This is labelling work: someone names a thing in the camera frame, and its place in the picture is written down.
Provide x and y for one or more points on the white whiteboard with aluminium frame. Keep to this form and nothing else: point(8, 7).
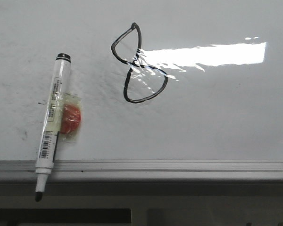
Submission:
point(171, 90)

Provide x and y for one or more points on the white black whiteboard marker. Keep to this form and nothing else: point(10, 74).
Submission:
point(52, 123)

